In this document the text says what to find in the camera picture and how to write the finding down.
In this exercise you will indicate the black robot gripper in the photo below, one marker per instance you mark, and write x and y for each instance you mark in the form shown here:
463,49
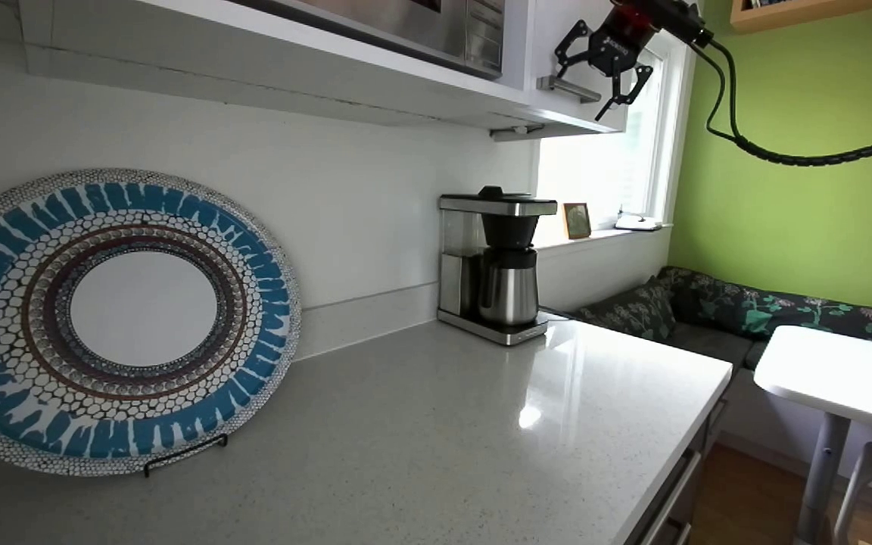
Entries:
612,49

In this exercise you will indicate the white cabinet door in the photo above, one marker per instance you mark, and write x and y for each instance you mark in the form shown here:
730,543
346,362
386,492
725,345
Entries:
550,23

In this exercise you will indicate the robot arm with red wrist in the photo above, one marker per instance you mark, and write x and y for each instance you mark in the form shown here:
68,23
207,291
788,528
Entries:
673,15

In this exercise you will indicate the silver under cabinet light bar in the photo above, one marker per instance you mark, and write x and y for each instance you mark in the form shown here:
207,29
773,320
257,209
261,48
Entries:
530,131

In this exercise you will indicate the glass front cabinet door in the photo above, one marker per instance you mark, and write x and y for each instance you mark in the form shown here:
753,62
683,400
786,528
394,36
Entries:
463,36

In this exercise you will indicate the white object on windowsill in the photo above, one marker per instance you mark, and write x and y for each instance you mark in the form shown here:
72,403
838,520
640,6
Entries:
635,221

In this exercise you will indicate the stainless steel coffee maker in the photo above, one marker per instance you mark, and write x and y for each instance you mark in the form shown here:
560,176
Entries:
490,266

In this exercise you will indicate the floral dark bench cushion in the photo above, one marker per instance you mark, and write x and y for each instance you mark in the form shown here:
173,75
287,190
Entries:
693,297

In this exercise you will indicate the small white side table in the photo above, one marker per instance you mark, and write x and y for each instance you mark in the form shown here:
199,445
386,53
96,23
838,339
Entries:
834,377

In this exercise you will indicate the blue white decorative plate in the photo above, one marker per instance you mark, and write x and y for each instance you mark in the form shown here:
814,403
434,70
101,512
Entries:
139,317

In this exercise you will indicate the silver cabinet door handle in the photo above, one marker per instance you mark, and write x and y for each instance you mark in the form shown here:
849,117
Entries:
572,90

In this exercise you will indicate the wooden framed wall picture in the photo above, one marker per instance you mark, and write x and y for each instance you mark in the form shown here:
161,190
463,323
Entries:
753,15

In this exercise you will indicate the small wooden picture frame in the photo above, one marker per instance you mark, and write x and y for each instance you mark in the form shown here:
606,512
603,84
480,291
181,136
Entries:
576,219

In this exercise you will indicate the black wire plate stand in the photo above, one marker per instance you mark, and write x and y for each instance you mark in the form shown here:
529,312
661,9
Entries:
187,456

